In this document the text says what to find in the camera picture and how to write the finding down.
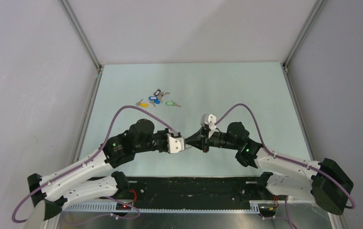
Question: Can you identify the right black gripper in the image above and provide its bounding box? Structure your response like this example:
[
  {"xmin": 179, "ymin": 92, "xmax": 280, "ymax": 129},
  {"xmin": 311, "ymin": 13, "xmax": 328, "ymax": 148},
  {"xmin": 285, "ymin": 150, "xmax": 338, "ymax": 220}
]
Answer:
[{"xmin": 184, "ymin": 126, "xmax": 240, "ymax": 154}]

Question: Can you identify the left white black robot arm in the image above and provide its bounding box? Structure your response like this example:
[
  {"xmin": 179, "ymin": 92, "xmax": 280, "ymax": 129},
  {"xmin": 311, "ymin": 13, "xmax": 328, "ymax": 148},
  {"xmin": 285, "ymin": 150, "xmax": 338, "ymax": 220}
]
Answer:
[{"xmin": 27, "ymin": 119, "xmax": 185, "ymax": 220}]

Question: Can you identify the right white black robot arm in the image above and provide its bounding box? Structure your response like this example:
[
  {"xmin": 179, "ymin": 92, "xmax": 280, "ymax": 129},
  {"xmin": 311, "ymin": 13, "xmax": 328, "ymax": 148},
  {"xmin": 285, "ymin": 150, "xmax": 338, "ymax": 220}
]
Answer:
[{"xmin": 185, "ymin": 122, "xmax": 354, "ymax": 215}]

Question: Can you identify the green tagged key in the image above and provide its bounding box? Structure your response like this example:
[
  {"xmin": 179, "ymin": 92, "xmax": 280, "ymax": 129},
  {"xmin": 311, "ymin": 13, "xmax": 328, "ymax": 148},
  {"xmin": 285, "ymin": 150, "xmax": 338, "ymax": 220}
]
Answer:
[{"xmin": 165, "ymin": 101, "xmax": 181, "ymax": 107}]

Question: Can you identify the yellow tagged key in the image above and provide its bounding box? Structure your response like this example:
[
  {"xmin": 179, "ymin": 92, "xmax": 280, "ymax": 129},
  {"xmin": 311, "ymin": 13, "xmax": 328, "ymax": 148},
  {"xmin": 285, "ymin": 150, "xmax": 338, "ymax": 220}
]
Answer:
[{"xmin": 135, "ymin": 99, "xmax": 149, "ymax": 108}]

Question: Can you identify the blue tagged key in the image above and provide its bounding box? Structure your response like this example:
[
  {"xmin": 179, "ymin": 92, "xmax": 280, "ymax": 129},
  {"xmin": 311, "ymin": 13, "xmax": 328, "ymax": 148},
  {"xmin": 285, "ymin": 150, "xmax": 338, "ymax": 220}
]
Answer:
[
  {"xmin": 148, "ymin": 96, "xmax": 158, "ymax": 101},
  {"xmin": 149, "ymin": 99, "xmax": 161, "ymax": 107}
]

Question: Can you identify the black tagged key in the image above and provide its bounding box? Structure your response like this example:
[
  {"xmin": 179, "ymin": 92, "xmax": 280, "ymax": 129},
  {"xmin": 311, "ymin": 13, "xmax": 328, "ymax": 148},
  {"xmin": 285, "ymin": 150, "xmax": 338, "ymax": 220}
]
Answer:
[{"xmin": 153, "ymin": 89, "xmax": 169, "ymax": 96}]

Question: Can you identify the left controller board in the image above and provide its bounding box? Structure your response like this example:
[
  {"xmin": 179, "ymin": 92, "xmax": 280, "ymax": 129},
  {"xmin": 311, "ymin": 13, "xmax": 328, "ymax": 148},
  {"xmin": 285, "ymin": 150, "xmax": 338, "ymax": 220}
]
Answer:
[{"xmin": 115, "ymin": 203, "xmax": 132, "ymax": 212}]

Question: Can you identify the controller board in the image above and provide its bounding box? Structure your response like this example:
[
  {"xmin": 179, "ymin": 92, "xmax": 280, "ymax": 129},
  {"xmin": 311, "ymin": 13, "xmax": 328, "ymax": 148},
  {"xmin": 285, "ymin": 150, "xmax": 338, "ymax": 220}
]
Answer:
[
  {"xmin": 115, "ymin": 203, "xmax": 132, "ymax": 212},
  {"xmin": 259, "ymin": 205, "xmax": 278, "ymax": 219}
]

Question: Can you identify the right controller board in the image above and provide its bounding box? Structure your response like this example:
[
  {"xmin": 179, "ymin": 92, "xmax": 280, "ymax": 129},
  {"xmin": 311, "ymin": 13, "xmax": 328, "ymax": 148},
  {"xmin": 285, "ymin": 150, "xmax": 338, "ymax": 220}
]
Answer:
[{"xmin": 259, "ymin": 205, "xmax": 278, "ymax": 219}]

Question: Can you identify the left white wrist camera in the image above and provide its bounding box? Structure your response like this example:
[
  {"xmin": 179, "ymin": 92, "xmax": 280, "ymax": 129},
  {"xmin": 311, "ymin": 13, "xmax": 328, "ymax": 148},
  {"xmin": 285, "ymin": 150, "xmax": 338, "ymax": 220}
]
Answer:
[{"xmin": 167, "ymin": 134, "xmax": 186, "ymax": 154}]

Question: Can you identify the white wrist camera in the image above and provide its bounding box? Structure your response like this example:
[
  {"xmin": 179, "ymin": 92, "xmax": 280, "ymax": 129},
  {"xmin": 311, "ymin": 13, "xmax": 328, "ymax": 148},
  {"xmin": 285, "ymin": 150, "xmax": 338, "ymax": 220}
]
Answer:
[
  {"xmin": 200, "ymin": 114, "xmax": 217, "ymax": 138},
  {"xmin": 167, "ymin": 134, "xmax": 186, "ymax": 154}
]

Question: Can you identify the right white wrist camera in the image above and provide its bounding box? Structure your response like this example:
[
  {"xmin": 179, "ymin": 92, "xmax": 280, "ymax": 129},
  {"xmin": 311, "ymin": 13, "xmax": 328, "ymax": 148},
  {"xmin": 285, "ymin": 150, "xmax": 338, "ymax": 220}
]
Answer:
[{"xmin": 200, "ymin": 114, "xmax": 217, "ymax": 138}]

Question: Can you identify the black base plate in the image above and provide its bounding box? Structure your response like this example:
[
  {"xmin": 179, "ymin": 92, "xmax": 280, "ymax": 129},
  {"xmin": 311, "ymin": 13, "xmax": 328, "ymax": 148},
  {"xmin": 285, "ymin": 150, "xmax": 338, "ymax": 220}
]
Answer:
[{"xmin": 113, "ymin": 177, "xmax": 285, "ymax": 207}]

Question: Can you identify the metal cable duct rail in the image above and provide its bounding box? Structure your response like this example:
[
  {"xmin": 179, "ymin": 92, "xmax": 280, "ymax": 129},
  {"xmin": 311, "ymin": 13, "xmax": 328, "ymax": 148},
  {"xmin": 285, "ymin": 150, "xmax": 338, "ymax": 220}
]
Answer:
[{"xmin": 63, "ymin": 201, "xmax": 259, "ymax": 214}]

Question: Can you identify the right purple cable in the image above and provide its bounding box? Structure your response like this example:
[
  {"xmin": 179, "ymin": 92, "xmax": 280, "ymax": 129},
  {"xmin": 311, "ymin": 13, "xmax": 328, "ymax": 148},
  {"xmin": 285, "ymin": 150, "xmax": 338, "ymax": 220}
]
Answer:
[{"xmin": 215, "ymin": 104, "xmax": 356, "ymax": 210}]

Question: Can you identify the left aluminium frame post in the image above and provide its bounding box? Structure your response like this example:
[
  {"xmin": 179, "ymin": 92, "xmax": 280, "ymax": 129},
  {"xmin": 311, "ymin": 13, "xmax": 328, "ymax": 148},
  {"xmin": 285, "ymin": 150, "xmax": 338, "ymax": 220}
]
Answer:
[{"xmin": 58, "ymin": 0, "xmax": 102, "ymax": 73}]

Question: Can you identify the aluminium frame post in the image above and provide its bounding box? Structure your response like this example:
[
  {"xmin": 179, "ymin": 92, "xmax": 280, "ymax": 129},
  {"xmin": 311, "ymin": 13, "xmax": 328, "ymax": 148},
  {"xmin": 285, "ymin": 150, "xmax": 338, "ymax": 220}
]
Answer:
[
  {"xmin": 58, "ymin": 0, "xmax": 102, "ymax": 73},
  {"xmin": 282, "ymin": 0, "xmax": 327, "ymax": 73}
]

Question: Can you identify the right aluminium frame post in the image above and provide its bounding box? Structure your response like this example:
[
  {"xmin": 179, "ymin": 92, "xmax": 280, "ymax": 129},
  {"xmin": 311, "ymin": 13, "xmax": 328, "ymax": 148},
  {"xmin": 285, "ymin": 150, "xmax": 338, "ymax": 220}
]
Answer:
[{"xmin": 282, "ymin": 0, "xmax": 327, "ymax": 73}]

